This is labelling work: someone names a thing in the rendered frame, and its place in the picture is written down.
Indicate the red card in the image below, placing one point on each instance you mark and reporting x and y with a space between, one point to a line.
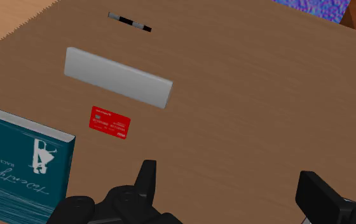
109 122

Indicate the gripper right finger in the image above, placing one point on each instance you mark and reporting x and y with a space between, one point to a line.
320 198

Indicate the teal book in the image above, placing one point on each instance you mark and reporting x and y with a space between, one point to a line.
16 167

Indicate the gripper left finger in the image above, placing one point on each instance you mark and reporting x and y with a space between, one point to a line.
125 198

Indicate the grey flat box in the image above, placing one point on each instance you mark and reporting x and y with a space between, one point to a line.
117 77

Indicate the black and grey pen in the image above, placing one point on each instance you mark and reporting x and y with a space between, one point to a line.
129 22

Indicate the blue patterned robot stand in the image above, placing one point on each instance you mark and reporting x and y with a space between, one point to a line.
316 7

